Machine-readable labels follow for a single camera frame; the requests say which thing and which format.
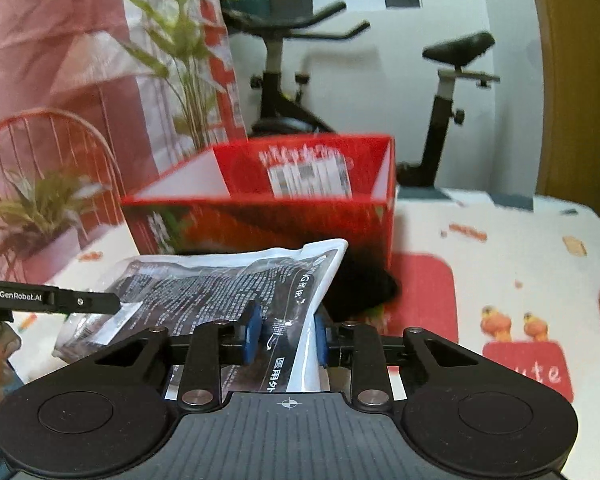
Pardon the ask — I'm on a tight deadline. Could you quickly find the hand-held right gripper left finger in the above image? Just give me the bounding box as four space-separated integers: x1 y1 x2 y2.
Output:
75 302 263 411

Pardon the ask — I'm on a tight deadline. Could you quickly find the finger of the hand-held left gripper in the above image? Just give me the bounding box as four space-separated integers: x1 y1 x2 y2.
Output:
57 288 125 315

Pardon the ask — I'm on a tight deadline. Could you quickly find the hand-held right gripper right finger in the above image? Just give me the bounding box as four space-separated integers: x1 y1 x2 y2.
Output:
314 312 486 413

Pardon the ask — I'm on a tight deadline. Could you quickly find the white plastic mask packet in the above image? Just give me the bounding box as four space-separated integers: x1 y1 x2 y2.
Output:
54 239 350 393

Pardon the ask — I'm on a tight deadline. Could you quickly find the red strawberry print cardboard box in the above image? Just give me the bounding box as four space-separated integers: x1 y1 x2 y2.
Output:
121 133 398 273

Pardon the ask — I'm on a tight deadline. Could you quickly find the cartoon print tablecloth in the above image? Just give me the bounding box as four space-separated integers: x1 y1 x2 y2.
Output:
10 187 600 480

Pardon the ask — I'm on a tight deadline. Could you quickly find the black exercise bike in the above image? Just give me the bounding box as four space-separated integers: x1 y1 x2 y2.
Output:
220 0 501 188

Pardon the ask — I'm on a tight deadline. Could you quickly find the wooden door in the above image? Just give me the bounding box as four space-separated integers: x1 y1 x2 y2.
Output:
525 0 600 201

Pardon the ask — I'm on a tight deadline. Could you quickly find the pink printed wall backdrop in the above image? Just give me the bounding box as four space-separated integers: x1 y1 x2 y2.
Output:
0 0 248 286

